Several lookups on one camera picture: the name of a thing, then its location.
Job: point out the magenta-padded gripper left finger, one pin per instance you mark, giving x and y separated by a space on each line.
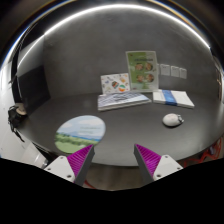
80 160

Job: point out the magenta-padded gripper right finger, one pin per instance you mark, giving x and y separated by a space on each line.
148 160

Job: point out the white panda-print computer mouse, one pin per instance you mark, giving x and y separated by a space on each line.
171 120

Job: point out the round landscape-print mouse pad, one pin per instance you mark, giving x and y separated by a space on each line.
80 134

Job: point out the grey striped cover book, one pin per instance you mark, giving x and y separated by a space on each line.
121 101

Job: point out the white book with blue band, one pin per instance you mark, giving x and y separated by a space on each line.
173 98

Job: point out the white card with colourful stickers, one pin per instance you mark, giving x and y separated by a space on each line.
115 83

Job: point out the black flat panel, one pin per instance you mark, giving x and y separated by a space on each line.
33 90

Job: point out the green food menu sign stand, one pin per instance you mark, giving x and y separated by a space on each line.
141 71

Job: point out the white wall socket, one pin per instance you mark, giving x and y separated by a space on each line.
183 73
165 69
175 71

